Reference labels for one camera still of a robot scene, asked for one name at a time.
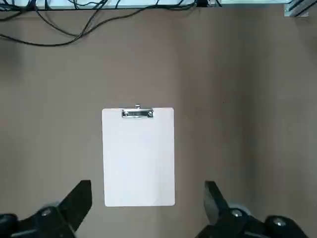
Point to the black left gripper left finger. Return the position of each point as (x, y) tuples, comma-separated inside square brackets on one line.
[(67, 213)]

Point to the aluminium mount bracket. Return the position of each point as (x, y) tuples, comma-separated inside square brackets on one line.
[(296, 10)]

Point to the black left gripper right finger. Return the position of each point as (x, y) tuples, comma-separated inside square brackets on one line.
[(223, 220)]

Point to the white clipboard with metal clip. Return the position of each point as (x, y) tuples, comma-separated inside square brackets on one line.
[(138, 158)]

